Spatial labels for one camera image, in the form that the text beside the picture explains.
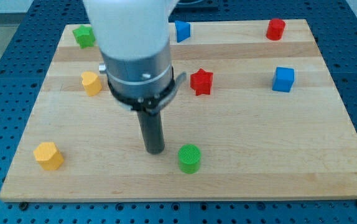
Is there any green cylinder block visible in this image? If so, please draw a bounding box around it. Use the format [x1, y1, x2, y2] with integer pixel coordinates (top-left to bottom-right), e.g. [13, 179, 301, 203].
[178, 144, 202, 174]

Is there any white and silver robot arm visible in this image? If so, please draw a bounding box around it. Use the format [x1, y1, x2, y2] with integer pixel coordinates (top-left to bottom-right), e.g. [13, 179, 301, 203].
[83, 0, 187, 116]

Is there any red star block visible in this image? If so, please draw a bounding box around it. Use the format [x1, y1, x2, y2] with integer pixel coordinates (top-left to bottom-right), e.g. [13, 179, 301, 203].
[190, 68, 213, 96]

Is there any green star block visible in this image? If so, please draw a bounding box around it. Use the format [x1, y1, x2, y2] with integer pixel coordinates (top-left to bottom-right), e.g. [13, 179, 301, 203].
[72, 25, 95, 49]

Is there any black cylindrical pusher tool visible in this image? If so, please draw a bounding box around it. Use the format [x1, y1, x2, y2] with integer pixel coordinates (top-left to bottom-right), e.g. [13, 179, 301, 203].
[137, 112, 165, 154]

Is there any wooden board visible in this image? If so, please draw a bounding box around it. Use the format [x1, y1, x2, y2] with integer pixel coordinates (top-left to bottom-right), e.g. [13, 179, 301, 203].
[0, 19, 357, 202]

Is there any blue triangle block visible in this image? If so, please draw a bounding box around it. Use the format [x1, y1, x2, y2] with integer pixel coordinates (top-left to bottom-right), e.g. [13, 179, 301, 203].
[174, 21, 191, 42]

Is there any yellow heart block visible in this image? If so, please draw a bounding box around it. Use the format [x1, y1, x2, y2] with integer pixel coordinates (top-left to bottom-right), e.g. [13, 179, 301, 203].
[81, 72, 102, 96]

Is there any blue cube block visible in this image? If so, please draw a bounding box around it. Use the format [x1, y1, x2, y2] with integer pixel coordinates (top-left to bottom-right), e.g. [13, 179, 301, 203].
[272, 67, 295, 93]

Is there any red cylinder block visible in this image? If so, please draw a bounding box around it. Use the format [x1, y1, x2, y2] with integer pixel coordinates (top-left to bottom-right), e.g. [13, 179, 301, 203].
[266, 18, 286, 40]

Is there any yellow hexagon block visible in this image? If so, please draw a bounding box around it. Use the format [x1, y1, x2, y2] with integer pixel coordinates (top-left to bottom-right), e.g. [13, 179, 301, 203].
[33, 142, 64, 170]

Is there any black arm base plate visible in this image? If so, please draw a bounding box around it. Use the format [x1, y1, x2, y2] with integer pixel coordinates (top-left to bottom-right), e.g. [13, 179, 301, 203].
[174, 0, 220, 12]

